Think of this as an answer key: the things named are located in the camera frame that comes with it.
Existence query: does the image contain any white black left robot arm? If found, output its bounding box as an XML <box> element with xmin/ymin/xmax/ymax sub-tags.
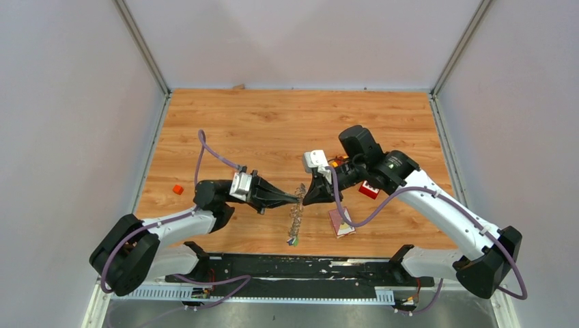
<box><xmin>89</xmin><ymin>171</ymin><xmax>300</xmax><ymax>296</ymax></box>

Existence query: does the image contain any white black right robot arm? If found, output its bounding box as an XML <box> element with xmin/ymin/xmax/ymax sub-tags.
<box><xmin>302</xmin><ymin>125</ymin><xmax>528</xmax><ymax>300</ymax></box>

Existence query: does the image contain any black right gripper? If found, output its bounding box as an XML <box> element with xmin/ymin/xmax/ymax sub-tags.
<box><xmin>302</xmin><ymin>158</ymin><xmax>365</xmax><ymax>205</ymax></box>

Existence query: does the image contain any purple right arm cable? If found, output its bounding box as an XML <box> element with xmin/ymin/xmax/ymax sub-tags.
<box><xmin>329</xmin><ymin>166</ymin><xmax>529</xmax><ymax>316</ymax></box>

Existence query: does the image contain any slotted white cable duct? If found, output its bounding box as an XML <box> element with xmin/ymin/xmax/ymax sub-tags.
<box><xmin>112</xmin><ymin>285</ymin><xmax>395</xmax><ymax>305</ymax></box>

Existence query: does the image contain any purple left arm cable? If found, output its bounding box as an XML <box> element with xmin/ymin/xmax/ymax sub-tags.
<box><xmin>99</xmin><ymin>129</ymin><xmax>253</xmax><ymax>328</ymax></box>

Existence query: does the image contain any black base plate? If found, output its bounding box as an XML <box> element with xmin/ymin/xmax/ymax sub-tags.
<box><xmin>185</xmin><ymin>253</ymin><xmax>435</xmax><ymax>298</ymax></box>

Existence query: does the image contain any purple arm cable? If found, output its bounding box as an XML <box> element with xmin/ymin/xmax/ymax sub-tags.
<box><xmin>99</xmin><ymin>129</ymin><xmax>253</xmax><ymax>328</ymax></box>
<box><xmin>329</xmin><ymin>166</ymin><xmax>529</xmax><ymax>316</ymax></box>

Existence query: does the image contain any playing card box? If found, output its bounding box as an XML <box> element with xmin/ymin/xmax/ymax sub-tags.
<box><xmin>328</xmin><ymin>209</ymin><xmax>356</xmax><ymax>238</ymax></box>

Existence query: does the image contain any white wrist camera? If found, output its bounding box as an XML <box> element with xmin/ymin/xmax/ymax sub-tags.
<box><xmin>302</xmin><ymin>150</ymin><xmax>333</xmax><ymax>185</ymax></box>
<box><xmin>229</xmin><ymin>170</ymin><xmax>253</xmax><ymax>202</ymax></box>

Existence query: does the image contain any toy brick car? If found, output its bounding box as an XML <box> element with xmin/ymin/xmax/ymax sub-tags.
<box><xmin>328</xmin><ymin>156</ymin><xmax>348</xmax><ymax>168</ymax></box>

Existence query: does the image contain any small orange brick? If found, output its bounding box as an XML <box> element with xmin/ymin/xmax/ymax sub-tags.
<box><xmin>172</xmin><ymin>184</ymin><xmax>184</xmax><ymax>195</ymax></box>

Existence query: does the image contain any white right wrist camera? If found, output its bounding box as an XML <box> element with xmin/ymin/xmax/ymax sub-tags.
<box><xmin>302</xmin><ymin>150</ymin><xmax>333</xmax><ymax>185</ymax></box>

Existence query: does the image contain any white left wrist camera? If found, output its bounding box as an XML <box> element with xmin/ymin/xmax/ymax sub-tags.
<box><xmin>229</xmin><ymin>170</ymin><xmax>253</xmax><ymax>202</ymax></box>

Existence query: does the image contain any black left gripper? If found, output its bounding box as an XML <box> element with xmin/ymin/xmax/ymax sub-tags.
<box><xmin>225</xmin><ymin>170</ymin><xmax>300</xmax><ymax>215</ymax></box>

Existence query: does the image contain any red white toy brick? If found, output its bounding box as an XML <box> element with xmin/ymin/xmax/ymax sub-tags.
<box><xmin>358</xmin><ymin>180</ymin><xmax>380</xmax><ymax>200</ymax></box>

